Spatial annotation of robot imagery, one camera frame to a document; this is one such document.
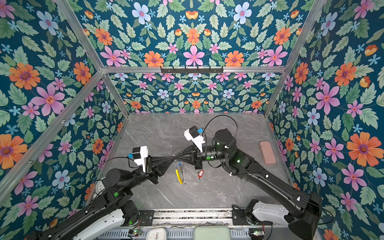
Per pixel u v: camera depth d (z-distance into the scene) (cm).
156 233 68
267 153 93
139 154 48
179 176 86
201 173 88
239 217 73
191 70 93
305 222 36
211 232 67
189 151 54
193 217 75
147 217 74
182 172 89
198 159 49
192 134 49
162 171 54
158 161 53
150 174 50
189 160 54
